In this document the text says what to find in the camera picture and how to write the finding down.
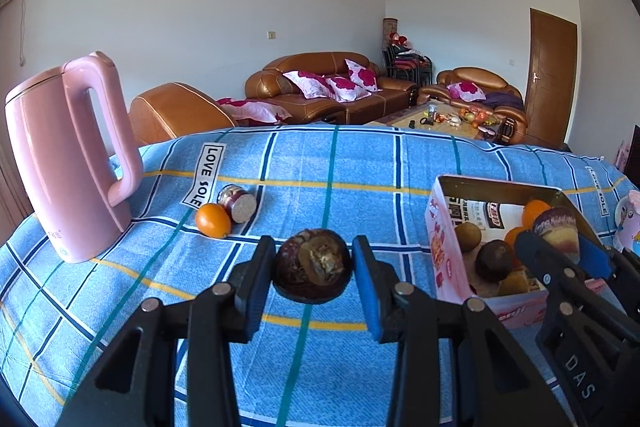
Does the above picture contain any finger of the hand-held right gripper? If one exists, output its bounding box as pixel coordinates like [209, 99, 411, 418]
[575, 237, 640, 289]
[514, 229, 589, 324]

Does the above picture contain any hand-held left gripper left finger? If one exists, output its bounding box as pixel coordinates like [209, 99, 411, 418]
[55, 234, 278, 427]

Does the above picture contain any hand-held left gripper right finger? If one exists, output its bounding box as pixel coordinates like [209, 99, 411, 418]
[351, 234, 576, 427]

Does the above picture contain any medium orange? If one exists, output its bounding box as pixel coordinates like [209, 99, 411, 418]
[502, 227, 526, 255]

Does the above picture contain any purple cup dessert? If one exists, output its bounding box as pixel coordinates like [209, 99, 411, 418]
[531, 206, 582, 265]

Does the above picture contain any dark brown wrinkled fruit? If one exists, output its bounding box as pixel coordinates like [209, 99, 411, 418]
[474, 239, 516, 283]

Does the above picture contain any large orange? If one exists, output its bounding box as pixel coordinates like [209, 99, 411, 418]
[521, 199, 553, 228]

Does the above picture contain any dark brown round fruit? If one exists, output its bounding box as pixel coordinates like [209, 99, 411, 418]
[271, 228, 353, 305]

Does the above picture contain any small green kiwi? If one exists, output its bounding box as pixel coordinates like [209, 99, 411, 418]
[456, 222, 484, 253]

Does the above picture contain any pink cardboard box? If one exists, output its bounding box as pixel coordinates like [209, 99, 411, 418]
[425, 174, 611, 330]

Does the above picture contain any yellow-brown kiwi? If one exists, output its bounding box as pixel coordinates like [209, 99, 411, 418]
[497, 271, 531, 298]

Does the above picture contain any small orange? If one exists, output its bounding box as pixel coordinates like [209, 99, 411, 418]
[195, 203, 232, 239]

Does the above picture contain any small lying jar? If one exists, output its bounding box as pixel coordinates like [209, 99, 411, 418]
[216, 183, 258, 224]

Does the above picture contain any blue plaid blanket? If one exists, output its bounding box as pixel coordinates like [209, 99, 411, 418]
[0, 124, 640, 427]

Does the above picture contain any black orange bag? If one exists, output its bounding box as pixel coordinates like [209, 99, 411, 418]
[497, 117, 518, 144]

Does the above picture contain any pile of snacks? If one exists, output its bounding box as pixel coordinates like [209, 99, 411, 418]
[450, 104, 501, 126]

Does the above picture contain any purple blanket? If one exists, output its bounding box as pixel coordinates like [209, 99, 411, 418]
[482, 91, 523, 110]

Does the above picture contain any wooden coffee table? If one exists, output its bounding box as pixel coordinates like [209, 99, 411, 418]
[367, 102, 501, 142]

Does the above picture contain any brown wooden door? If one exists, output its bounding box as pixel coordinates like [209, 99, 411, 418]
[523, 8, 579, 146]

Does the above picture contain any white pink floral cushion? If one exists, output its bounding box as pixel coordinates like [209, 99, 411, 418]
[346, 58, 379, 92]
[447, 81, 486, 102]
[324, 75, 371, 102]
[282, 69, 335, 100]

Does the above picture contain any orange leather chaise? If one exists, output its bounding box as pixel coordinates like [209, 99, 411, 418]
[129, 82, 238, 145]

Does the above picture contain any orange leather armchair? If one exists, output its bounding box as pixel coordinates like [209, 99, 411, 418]
[417, 67, 529, 145]

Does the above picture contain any orange leather three-seat sofa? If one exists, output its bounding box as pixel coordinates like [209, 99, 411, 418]
[244, 52, 418, 125]

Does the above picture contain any stack of black chairs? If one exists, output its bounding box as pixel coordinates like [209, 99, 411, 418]
[382, 42, 433, 88]

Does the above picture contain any pink electric kettle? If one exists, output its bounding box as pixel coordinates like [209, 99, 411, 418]
[5, 51, 144, 264]

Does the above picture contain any tall vase with red flowers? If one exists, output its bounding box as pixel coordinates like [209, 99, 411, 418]
[382, 18, 408, 48]

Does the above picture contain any air conditioner cable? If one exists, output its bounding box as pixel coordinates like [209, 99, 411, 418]
[19, 0, 29, 68]

